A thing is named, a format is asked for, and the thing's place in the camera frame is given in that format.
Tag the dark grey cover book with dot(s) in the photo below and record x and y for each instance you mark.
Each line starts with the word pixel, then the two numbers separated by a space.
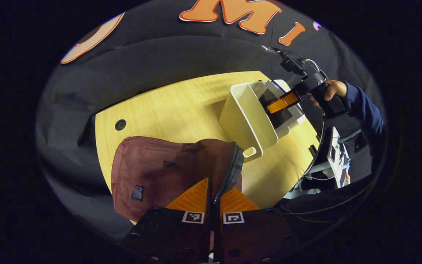
pixel 280 119

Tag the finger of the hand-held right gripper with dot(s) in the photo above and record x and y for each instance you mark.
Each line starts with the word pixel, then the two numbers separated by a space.
pixel 282 102

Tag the white plastic bookshelf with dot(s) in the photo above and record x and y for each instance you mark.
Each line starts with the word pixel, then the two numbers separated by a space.
pixel 247 121

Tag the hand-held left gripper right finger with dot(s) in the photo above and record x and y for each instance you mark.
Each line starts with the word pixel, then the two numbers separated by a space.
pixel 255 234

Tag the maroon fabric schoolbag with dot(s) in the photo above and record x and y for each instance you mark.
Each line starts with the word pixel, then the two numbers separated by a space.
pixel 152 172

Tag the white equipment cart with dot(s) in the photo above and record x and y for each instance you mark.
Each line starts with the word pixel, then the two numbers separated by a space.
pixel 337 157

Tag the black backdrop cloth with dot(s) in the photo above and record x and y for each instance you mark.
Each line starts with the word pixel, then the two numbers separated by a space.
pixel 141 62

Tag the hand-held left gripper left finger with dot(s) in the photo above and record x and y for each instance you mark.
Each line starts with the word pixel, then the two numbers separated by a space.
pixel 170 234

